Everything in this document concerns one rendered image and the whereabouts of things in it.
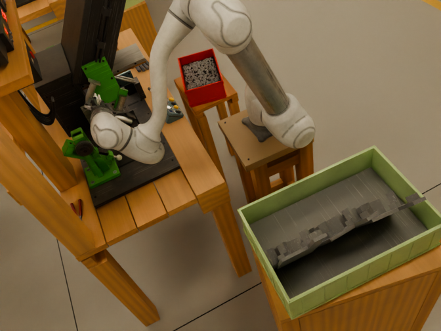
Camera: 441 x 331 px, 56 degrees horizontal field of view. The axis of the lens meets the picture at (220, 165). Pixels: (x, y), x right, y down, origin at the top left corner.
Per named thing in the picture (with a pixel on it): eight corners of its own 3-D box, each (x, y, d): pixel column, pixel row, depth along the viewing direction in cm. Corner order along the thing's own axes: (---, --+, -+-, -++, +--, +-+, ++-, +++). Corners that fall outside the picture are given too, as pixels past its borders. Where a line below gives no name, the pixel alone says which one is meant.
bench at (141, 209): (169, 123, 342) (131, 30, 275) (252, 270, 247) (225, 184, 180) (90, 159, 333) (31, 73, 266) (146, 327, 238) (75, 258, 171)
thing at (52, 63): (90, 92, 237) (61, 42, 212) (102, 123, 218) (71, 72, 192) (60, 106, 235) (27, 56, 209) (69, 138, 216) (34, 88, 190)
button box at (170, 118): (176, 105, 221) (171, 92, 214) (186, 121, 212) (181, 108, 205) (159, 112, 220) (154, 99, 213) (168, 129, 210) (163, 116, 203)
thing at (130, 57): (137, 47, 220) (135, 43, 218) (146, 62, 210) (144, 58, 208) (68, 77, 215) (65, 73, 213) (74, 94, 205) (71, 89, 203)
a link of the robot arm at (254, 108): (270, 98, 199) (265, 60, 183) (293, 118, 187) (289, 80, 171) (241, 113, 196) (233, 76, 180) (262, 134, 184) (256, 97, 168)
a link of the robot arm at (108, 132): (83, 128, 154) (114, 143, 161) (86, 146, 141) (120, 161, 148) (98, 104, 151) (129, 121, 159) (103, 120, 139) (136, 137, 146)
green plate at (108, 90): (121, 90, 208) (102, 51, 196) (124, 96, 201) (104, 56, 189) (100, 100, 206) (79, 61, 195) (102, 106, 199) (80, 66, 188)
